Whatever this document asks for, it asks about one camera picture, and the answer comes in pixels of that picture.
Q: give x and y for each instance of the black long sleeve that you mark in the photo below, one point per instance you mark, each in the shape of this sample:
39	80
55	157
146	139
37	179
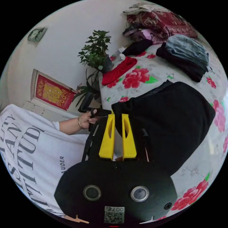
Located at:
169	124

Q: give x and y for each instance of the long-leaved potted plant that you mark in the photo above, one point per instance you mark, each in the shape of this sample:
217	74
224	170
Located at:
88	90

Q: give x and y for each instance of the person's left forearm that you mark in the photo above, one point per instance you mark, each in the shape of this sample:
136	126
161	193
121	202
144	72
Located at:
70	126

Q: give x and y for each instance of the pile of clothes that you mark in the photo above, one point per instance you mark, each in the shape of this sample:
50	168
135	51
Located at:
185	57

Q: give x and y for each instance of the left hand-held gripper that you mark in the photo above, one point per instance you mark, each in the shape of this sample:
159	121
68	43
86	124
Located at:
102	113

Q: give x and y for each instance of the leafy potted plant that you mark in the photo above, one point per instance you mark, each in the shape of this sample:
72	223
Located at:
96	49

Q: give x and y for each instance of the small black garment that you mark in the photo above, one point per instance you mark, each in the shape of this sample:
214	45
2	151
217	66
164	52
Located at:
138	47

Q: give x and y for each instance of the person's left hand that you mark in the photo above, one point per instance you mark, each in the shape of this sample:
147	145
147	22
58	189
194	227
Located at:
87	119

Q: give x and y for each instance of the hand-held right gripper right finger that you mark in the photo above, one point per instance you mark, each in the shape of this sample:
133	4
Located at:
129	142

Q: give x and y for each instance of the person's body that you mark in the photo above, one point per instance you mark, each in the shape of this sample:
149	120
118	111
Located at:
26	153

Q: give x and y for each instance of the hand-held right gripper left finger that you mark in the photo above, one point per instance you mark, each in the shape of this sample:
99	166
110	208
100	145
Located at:
106	140

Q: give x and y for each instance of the red garment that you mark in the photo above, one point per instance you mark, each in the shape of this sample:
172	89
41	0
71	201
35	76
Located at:
119	71

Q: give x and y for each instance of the green wall clock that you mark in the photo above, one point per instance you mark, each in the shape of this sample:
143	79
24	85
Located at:
36	34

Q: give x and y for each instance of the red patterned folded quilt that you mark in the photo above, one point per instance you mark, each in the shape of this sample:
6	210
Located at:
163	22

